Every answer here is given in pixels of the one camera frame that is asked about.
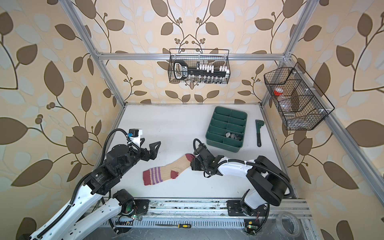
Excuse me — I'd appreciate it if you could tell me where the wall wire basket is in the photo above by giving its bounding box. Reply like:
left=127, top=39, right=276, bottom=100
left=264, top=63, right=335, bottom=131
left=168, top=48, right=231, bottom=85

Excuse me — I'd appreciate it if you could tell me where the green compartment tray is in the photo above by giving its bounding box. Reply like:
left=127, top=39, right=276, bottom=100
left=206, top=106, right=248, bottom=153

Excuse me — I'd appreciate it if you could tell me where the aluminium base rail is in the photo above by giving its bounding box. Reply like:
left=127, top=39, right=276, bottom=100
left=111, top=198, right=313, bottom=229

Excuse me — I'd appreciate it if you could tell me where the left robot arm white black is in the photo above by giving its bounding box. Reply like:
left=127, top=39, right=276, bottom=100
left=18, top=129, right=161, bottom=240

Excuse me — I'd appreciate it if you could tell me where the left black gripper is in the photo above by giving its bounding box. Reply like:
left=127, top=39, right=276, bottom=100
left=116, top=140, right=161, bottom=178

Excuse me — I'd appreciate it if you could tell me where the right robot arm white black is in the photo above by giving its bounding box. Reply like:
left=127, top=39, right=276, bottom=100
left=191, top=139, right=294, bottom=216

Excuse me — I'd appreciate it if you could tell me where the right wall wire basket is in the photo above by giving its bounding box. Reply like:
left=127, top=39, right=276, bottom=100
left=264, top=63, right=335, bottom=131

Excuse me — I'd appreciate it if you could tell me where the green handled tool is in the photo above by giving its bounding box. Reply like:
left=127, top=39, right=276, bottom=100
left=255, top=120, right=265, bottom=148

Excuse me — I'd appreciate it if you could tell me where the black argyle sock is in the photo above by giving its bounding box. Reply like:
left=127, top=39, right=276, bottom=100
left=225, top=132, right=243, bottom=141

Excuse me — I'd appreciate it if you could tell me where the clear tape roll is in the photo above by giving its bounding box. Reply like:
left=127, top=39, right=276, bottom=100
left=276, top=212, right=302, bottom=238

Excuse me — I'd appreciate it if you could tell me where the back wall wire basket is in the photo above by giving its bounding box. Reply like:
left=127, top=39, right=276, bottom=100
left=168, top=48, right=231, bottom=85

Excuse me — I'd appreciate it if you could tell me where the red capped jar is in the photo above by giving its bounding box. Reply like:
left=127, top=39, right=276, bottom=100
left=274, top=88, right=284, bottom=97

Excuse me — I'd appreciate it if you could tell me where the black socket set holder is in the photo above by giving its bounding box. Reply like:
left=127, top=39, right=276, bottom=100
left=169, top=60, right=231, bottom=81

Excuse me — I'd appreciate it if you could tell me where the yellow black handled knife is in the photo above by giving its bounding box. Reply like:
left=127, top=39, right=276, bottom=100
left=156, top=224, right=192, bottom=229

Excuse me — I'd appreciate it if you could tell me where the beige maroon striped sock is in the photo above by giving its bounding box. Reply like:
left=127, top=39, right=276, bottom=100
left=143, top=154, right=195, bottom=186

